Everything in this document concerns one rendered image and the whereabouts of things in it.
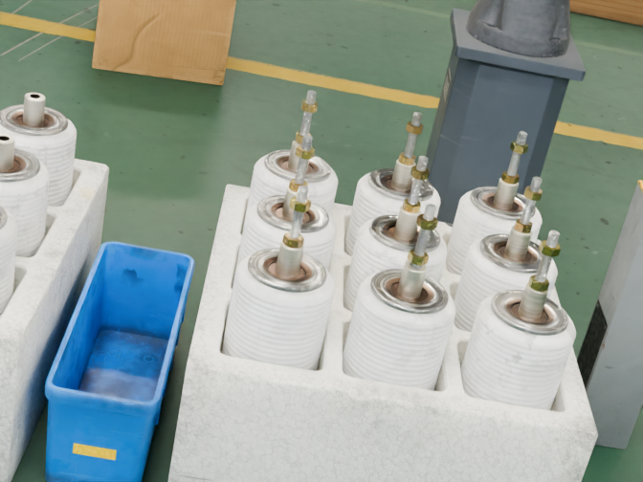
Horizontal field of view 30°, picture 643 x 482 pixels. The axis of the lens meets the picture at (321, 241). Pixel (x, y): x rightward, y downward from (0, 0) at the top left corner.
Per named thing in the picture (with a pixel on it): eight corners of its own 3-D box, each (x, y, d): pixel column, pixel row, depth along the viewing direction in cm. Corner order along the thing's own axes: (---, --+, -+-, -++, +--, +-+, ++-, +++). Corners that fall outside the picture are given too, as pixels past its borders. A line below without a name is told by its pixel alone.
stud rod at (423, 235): (411, 272, 114) (430, 202, 110) (420, 276, 114) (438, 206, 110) (406, 274, 113) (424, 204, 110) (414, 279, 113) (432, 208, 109)
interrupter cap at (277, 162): (342, 183, 134) (343, 177, 133) (281, 187, 130) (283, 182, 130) (310, 153, 139) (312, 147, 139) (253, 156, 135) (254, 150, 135)
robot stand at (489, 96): (409, 181, 198) (452, 7, 184) (519, 202, 199) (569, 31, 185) (410, 232, 182) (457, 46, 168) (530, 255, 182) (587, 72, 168)
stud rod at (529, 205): (521, 240, 125) (540, 176, 122) (524, 245, 125) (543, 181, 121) (512, 240, 125) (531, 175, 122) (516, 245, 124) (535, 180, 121)
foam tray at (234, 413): (206, 308, 152) (226, 182, 144) (504, 360, 155) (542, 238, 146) (162, 514, 118) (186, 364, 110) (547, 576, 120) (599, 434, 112)
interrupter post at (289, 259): (303, 278, 113) (309, 249, 112) (280, 281, 112) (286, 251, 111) (292, 266, 115) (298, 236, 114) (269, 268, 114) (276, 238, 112)
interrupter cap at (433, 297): (462, 310, 114) (464, 304, 113) (398, 321, 110) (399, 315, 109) (417, 270, 119) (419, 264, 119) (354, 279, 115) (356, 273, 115)
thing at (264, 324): (319, 444, 121) (354, 293, 112) (232, 460, 116) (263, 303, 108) (277, 388, 128) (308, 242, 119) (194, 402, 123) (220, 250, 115)
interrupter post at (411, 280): (425, 299, 114) (432, 270, 113) (405, 303, 113) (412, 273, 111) (411, 287, 116) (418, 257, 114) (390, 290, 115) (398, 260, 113)
